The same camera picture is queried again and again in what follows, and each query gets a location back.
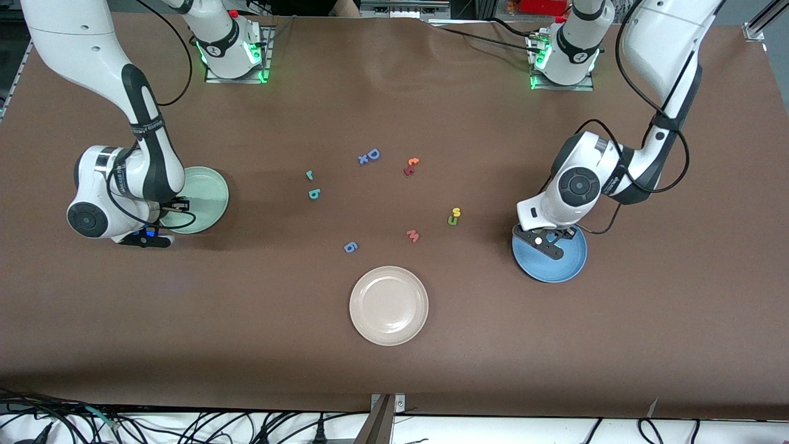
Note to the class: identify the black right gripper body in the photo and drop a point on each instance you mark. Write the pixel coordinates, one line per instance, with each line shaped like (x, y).
(171, 205)

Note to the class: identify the person bare forearm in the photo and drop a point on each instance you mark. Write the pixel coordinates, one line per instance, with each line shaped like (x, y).
(345, 8)

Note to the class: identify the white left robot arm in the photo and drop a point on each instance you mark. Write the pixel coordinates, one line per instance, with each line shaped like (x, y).
(659, 37)

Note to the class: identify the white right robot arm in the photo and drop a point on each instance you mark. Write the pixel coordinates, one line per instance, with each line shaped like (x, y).
(80, 49)

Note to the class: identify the mint green plate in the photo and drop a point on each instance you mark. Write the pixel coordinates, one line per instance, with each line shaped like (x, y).
(209, 197)

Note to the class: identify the blue plate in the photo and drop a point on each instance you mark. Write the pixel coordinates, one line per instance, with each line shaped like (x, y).
(567, 265)

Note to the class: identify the pink foam letter w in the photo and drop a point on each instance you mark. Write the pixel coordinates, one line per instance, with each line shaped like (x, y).
(413, 235)

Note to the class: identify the blue foam letter g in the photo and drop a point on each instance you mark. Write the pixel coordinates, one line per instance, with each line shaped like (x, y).
(351, 247)

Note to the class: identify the beige plate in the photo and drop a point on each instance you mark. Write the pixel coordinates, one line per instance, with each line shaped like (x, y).
(389, 306)

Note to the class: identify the blue foam letter D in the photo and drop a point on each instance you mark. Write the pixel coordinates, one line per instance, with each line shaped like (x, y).
(373, 154)

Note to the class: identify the brown table cover sheet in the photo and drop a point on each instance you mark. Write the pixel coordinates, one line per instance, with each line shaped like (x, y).
(394, 370)

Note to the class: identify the red box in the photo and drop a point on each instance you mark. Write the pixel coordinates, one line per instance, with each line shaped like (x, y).
(542, 6)

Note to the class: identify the grey metal bar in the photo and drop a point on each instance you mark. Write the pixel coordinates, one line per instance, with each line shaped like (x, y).
(376, 428)

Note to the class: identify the black power plug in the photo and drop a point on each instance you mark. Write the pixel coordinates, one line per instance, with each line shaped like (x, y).
(319, 435)

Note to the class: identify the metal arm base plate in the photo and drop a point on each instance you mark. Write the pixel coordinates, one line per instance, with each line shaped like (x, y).
(269, 55)
(561, 87)

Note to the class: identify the silver bracket plate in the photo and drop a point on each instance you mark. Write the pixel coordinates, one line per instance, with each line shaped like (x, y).
(399, 404)

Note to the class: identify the aluminium profile rail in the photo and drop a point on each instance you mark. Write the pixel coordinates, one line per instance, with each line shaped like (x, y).
(761, 24)

